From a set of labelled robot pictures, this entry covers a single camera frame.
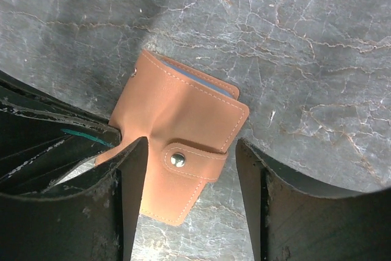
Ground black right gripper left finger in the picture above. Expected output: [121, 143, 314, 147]
[1, 137, 148, 260]

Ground tan leather card holder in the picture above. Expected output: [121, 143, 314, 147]
[95, 50, 249, 226]

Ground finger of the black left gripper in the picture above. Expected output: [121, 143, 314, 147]
[1, 72, 121, 195]

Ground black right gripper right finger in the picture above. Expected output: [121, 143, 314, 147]
[235, 139, 390, 260]

